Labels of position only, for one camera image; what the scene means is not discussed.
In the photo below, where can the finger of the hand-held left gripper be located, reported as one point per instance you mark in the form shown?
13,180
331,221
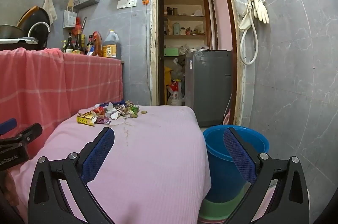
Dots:
7,126
29,133

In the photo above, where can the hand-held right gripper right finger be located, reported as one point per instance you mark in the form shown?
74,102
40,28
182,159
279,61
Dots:
239,155

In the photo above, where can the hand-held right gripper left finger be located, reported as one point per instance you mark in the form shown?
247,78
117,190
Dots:
97,155

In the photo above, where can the blue plastic bucket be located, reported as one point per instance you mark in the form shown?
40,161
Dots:
221,181

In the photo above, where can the yellow snack wrapper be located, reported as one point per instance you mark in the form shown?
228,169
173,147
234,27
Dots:
85,118

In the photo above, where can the pile of wrappers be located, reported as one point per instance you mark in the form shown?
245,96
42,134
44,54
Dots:
116,110

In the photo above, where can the scattered white scraps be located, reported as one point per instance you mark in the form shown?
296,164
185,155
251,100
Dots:
124,125

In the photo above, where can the pink blanket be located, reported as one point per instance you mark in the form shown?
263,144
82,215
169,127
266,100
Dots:
148,160

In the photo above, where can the green plastic basin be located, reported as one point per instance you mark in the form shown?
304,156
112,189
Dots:
219,209

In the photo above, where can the red checked cloth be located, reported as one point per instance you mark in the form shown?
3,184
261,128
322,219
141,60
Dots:
66,81

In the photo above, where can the grey washing machine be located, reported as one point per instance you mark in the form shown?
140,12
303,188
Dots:
208,86

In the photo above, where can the red white sack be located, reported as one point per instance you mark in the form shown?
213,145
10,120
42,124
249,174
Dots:
175,97

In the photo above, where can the small yellow pump bottle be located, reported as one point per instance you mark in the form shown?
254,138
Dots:
63,47

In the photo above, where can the steel pot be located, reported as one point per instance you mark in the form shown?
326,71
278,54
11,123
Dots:
9,31

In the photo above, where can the yellow plastic bag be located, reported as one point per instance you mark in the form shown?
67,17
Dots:
168,81

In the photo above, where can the chrome faucet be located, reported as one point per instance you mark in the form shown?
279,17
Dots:
39,25

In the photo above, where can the orange sauce bottle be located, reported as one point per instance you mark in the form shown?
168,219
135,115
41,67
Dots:
97,44

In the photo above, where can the black wok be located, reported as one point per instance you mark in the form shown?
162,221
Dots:
34,16

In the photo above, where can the red mesh bag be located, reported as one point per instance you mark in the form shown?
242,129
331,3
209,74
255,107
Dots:
78,26

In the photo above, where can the white utensil holder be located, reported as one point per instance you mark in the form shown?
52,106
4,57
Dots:
69,20

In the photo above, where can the green box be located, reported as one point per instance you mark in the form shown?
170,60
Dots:
171,52

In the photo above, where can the beige hanging rag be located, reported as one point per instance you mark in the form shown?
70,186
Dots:
50,8

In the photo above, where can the wooden spatula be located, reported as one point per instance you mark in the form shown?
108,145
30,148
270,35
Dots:
70,2

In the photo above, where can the cream rubber glove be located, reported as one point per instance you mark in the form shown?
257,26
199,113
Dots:
261,10
247,18

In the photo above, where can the teal canister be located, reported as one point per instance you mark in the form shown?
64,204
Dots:
176,29

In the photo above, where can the built-in wooden shelf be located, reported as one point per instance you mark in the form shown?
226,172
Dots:
184,17

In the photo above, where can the clear plastic bag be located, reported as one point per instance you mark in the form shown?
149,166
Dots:
240,4

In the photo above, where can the worn wooden door frame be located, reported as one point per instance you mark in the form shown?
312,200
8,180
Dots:
153,55

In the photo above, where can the grey wall rack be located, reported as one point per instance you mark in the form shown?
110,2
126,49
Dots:
87,1

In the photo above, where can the white wall switch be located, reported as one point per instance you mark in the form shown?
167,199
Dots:
122,3

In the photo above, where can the white wall socket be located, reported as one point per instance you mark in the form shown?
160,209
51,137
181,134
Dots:
132,3

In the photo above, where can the orange wall plug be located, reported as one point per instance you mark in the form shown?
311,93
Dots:
145,1

